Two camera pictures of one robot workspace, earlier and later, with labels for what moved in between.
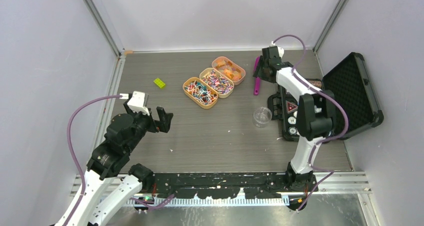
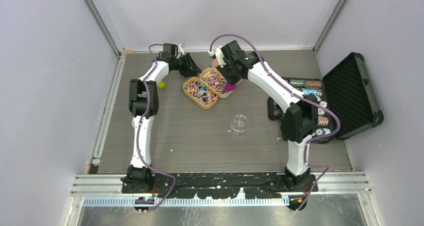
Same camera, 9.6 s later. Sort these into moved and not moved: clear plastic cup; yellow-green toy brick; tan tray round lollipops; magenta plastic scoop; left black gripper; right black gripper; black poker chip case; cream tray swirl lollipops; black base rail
Moved: clear plastic cup; left black gripper; right black gripper; magenta plastic scoop
Not moved: cream tray swirl lollipops; black poker chip case; black base rail; tan tray round lollipops; yellow-green toy brick
